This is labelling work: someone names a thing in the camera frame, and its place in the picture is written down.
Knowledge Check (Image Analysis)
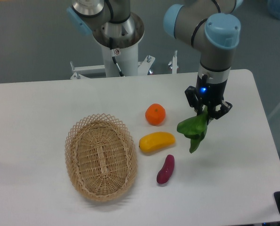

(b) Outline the orange tangerine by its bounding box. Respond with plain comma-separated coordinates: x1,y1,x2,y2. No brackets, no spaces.
145,103,166,126

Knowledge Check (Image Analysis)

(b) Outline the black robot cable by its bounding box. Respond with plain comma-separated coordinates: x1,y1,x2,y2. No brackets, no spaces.
108,37,125,77

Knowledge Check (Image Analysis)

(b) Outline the woven wicker basket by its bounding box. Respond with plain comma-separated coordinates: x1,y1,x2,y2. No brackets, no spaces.
65,113,137,202

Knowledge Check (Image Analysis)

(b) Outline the green leafy vegetable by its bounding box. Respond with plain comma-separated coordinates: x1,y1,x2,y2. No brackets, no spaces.
176,107,208,153

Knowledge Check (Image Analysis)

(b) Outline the white metal base frame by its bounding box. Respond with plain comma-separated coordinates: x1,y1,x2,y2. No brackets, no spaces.
70,50,179,80

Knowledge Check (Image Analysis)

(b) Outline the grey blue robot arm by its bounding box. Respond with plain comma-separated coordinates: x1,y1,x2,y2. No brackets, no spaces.
66,0,241,120

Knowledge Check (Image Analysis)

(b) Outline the yellow mango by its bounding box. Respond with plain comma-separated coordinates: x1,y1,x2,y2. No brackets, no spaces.
139,131,176,154

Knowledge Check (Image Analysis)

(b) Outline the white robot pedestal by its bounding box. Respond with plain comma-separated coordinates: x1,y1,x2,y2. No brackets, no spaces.
93,12,144,77

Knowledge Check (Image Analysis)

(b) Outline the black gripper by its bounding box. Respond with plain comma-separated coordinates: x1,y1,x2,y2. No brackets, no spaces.
185,76,233,124

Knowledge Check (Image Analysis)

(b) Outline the purple sweet potato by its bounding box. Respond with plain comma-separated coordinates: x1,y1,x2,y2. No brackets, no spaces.
156,154,175,185

